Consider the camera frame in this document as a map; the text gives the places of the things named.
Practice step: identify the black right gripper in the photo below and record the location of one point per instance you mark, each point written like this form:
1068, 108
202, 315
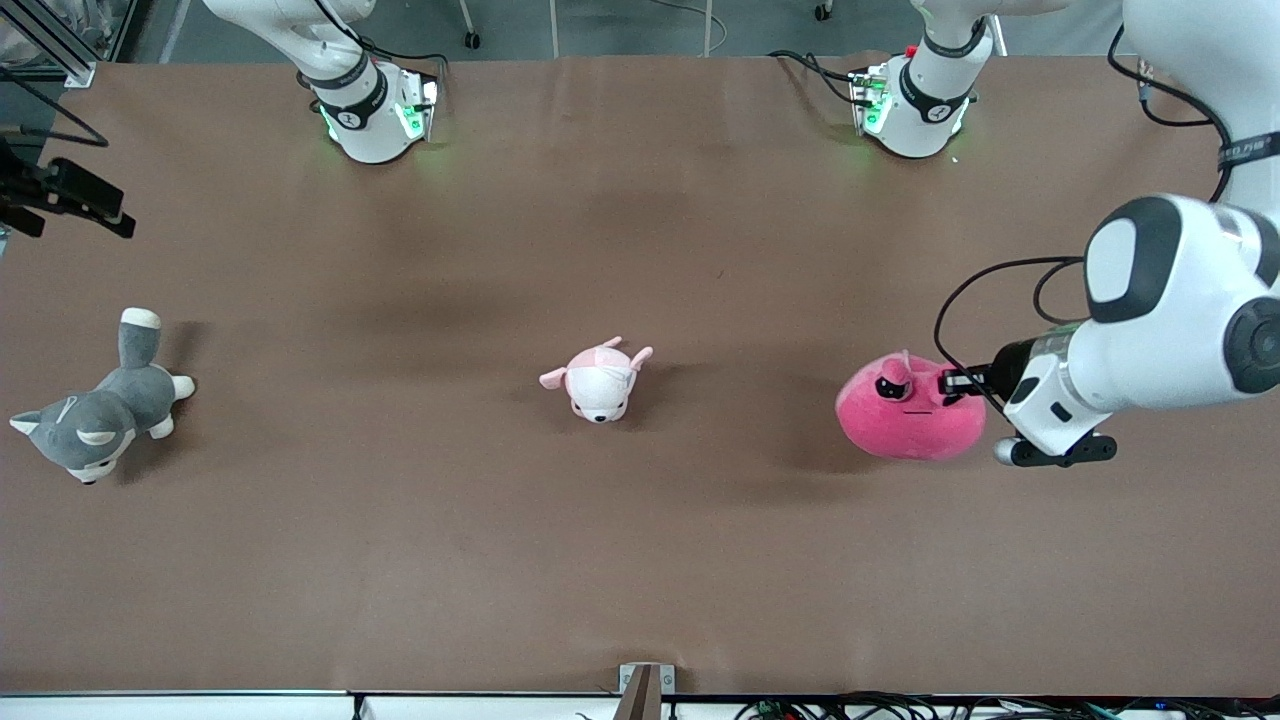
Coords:
70, 188

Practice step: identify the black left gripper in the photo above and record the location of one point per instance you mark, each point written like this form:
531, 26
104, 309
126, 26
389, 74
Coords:
1006, 367

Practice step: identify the pink round plush toy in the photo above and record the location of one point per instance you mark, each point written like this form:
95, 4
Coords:
900, 432

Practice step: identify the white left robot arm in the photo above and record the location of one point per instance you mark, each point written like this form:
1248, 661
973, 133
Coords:
1180, 300

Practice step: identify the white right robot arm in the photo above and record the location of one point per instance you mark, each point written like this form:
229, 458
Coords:
370, 130

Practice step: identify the grey white husky plush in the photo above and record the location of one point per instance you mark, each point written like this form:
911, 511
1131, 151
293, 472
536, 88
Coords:
110, 405

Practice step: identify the brown table cover sheet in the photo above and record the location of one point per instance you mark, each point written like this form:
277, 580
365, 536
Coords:
700, 550

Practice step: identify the small white pink plush dog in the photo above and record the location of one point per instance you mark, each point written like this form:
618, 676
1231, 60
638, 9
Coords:
600, 388

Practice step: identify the white thin stand leg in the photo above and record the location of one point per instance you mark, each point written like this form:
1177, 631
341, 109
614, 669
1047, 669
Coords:
554, 30
707, 30

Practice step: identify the aluminium frame profile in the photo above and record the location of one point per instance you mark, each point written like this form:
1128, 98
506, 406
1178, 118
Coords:
75, 70

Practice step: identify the grey metal mounting bracket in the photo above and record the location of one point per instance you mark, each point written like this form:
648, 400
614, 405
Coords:
668, 680

